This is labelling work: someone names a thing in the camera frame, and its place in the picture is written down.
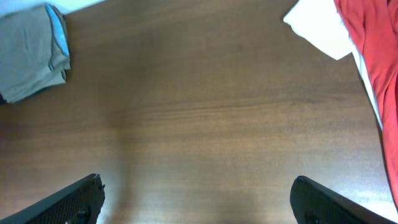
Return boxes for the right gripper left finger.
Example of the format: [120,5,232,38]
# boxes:
[1,174,105,224]

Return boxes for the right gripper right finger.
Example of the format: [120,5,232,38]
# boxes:
[290,175,395,224]

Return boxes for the khaki green shorts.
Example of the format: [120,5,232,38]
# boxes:
[1,3,70,103]

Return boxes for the black folded garment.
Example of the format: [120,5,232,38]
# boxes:
[0,95,7,105]

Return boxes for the white garment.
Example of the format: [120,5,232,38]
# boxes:
[283,0,382,127]

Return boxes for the red t-shirt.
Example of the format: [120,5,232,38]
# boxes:
[335,0,397,203]

